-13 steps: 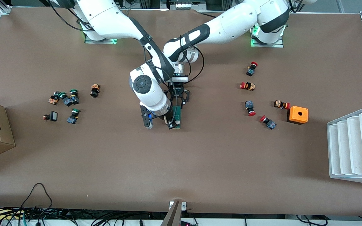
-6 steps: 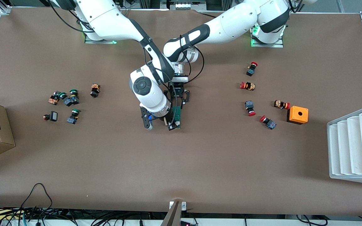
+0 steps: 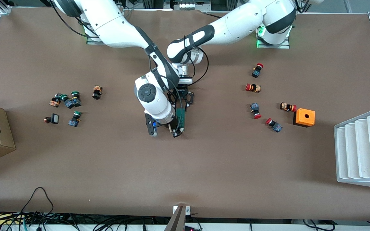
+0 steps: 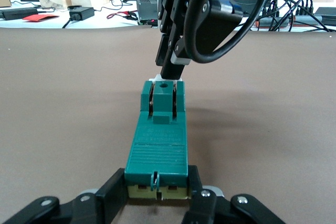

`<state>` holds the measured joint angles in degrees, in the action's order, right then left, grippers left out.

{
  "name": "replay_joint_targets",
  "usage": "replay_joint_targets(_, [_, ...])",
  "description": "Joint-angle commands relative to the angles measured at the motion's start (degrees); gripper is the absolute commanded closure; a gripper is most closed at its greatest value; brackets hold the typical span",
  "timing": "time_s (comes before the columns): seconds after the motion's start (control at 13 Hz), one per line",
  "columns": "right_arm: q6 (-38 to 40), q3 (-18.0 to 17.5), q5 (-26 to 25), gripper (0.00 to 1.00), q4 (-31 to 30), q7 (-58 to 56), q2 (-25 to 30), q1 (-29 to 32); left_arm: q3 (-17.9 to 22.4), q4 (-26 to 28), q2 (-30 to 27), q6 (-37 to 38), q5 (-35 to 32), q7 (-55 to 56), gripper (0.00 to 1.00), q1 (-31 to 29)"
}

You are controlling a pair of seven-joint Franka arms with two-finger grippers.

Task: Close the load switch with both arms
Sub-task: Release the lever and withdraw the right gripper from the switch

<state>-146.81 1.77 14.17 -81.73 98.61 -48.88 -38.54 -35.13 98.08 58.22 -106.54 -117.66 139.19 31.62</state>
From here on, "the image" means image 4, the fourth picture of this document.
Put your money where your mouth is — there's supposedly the green load switch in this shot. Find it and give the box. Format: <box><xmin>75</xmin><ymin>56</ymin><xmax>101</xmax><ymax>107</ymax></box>
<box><xmin>123</xmin><ymin>73</ymin><xmax>190</xmax><ymax>201</ymax></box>

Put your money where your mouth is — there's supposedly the black power brick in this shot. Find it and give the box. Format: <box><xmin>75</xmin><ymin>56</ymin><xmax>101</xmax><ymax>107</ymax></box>
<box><xmin>68</xmin><ymin>6</ymin><xmax>96</xmax><ymax>22</ymax></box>

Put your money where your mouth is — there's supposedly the red flat object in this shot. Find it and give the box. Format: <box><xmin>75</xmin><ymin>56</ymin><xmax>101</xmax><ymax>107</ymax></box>
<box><xmin>22</xmin><ymin>14</ymin><xmax>60</xmax><ymax>23</ymax></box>

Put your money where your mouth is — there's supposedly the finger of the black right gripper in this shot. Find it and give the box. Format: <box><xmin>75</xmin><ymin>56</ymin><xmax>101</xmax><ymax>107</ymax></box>
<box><xmin>155</xmin><ymin>0</ymin><xmax>171</xmax><ymax>67</ymax></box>
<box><xmin>160</xmin><ymin>0</ymin><xmax>188</xmax><ymax>80</ymax></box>

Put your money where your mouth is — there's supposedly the grey power strip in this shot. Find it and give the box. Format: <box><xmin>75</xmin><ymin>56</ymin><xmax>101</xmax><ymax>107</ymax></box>
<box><xmin>256</xmin><ymin>14</ymin><xmax>324</xmax><ymax>27</ymax></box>

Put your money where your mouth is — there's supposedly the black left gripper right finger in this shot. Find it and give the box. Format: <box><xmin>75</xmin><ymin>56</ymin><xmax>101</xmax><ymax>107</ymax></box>
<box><xmin>181</xmin><ymin>165</ymin><xmax>287</xmax><ymax>224</ymax></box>

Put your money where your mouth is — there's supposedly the grey bench power supply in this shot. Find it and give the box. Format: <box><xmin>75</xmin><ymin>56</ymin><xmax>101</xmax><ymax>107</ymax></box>
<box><xmin>135</xmin><ymin>0</ymin><xmax>160</xmax><ymax>27</ymax></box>

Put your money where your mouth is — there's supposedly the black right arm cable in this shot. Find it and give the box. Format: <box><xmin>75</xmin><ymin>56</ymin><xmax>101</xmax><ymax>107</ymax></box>
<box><xmin>183</xmin><ymin>0</ymin><xmax>279</xmax><ymax>64</ymax></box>

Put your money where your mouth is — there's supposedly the red clip lead cable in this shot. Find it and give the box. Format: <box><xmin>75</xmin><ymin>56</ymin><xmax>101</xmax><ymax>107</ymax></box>
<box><xmin>106</xmin><ymin>10</ymin><xmax>139</xmax><ymax>20</ymax></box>

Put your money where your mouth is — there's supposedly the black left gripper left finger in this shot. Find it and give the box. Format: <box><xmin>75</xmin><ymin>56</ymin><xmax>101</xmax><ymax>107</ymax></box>
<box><xmin>0</xmin><ymin>168</ymin><xmax>129</xmax><ymax>224</ymax></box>

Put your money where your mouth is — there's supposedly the black plug cable tangle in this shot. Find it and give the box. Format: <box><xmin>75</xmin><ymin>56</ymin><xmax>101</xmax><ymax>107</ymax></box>
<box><xmin>258</xmin><ymin>0</ymin><xmax>336</xmax><ymax>33</ymax></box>

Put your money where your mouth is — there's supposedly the flat black power adapter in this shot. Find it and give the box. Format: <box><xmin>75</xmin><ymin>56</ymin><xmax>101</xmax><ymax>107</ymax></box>
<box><xmin>0</xmin><ymin>7</ymin><xmax>39</xmax><ymax>21</ymax></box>

